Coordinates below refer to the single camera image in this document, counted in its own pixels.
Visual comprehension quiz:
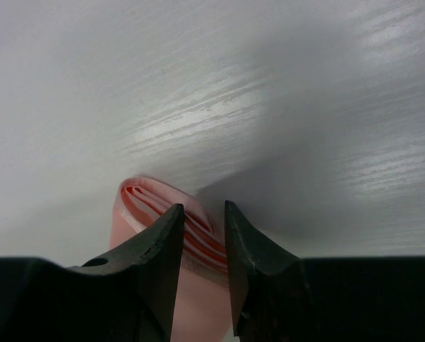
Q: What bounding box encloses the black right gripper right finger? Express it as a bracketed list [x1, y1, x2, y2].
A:
[224, 201, 425, 341]

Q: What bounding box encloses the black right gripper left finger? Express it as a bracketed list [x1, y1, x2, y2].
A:
[0, 204, 184, 341]

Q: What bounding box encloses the pink satin napkin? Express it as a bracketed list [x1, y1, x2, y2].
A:
[110, 176, 232, 341]

